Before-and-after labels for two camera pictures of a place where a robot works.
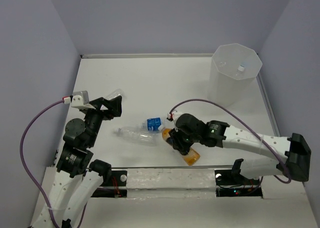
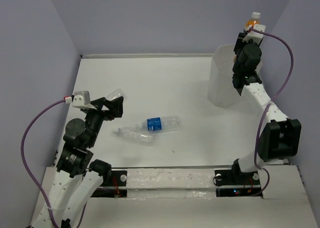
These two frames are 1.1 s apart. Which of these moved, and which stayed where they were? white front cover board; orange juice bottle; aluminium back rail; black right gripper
Moved: orange juice bottle; black right gripper
Stayed: white front cover board; aluminium back rail
